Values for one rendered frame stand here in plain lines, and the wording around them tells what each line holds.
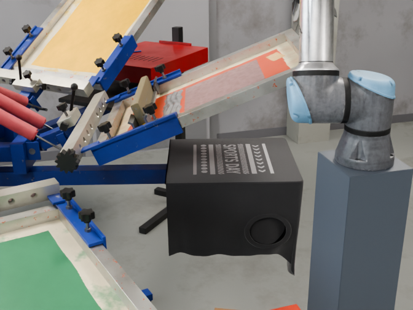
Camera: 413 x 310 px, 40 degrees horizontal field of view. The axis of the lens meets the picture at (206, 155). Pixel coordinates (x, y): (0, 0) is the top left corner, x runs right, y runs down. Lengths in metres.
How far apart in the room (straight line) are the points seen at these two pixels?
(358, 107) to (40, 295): 0.89
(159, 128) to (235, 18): 3.08
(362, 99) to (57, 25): 1.99
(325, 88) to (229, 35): 3.44
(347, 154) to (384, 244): 0.27
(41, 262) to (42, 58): 1.52
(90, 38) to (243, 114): 2.43
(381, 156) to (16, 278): 0.97
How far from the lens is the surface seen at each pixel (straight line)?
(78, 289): 1.46
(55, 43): 2.97
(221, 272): 3.21
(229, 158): 2.17
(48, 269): 1.55
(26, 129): 2.13
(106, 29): 2.88
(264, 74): 2.00
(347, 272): 1.58
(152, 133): 1.82
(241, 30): 4.85
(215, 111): 1.80
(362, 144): 1.47
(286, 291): 3.08
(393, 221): 1.57
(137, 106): 1.91
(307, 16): 1.45
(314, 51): 1.44
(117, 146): 1.85
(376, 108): 1.45
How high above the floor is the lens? 1.77
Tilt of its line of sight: 22 degrees down
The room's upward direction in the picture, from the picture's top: 1 degrees counter-clockwise
